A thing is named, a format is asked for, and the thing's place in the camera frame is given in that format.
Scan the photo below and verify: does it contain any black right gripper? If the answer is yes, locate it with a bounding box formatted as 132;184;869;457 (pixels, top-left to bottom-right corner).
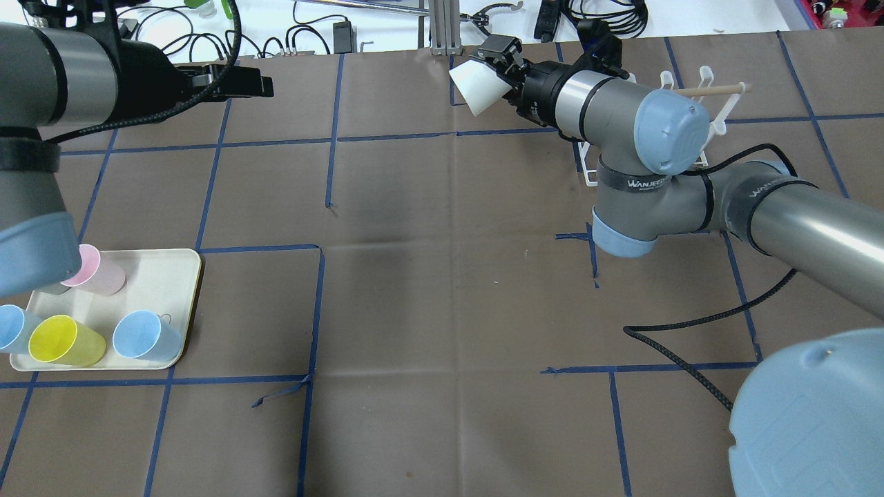
478;35;622;132

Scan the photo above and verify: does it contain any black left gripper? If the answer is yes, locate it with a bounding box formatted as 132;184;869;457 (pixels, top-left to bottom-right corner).
104;28;274;131

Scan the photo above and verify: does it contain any white ikea cup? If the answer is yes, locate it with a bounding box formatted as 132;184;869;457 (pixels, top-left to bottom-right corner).
449;59;512;117

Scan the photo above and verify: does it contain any light blue cup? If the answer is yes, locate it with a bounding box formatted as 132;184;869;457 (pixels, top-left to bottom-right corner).
1;304;44;355
113;309;184;362

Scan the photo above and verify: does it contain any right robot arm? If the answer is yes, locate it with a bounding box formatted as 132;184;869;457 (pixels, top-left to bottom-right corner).
451;34;883;496

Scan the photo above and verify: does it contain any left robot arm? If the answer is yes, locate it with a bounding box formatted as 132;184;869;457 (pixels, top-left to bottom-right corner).
1;19;274;297

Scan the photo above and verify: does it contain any white cup drying rack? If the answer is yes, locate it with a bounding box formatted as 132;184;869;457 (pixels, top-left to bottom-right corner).
577;65;752;187

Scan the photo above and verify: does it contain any pink cup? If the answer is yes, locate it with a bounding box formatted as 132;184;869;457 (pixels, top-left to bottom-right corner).
61;244;127;296

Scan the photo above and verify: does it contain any yellow cup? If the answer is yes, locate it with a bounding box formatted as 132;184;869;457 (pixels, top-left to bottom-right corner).
28;315;107;367

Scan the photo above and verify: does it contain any reacher grabber tool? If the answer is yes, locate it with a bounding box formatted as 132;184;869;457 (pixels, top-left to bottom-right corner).
297;0;526;35

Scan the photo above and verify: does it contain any black power adapter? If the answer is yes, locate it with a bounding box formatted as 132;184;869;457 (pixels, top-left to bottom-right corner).
332;20;356;54

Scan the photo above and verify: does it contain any cream rabbit tray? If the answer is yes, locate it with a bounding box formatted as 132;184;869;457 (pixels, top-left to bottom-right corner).
26;248;203;371

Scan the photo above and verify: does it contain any brown paper table cover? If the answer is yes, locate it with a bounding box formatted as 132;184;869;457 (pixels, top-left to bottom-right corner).
0;30;884;497

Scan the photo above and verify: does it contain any aluminium frame post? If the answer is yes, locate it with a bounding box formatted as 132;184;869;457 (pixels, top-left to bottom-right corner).
418;1;463;56

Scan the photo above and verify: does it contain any coiled black cable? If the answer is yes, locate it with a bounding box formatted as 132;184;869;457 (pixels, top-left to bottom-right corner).
561;0;650;41

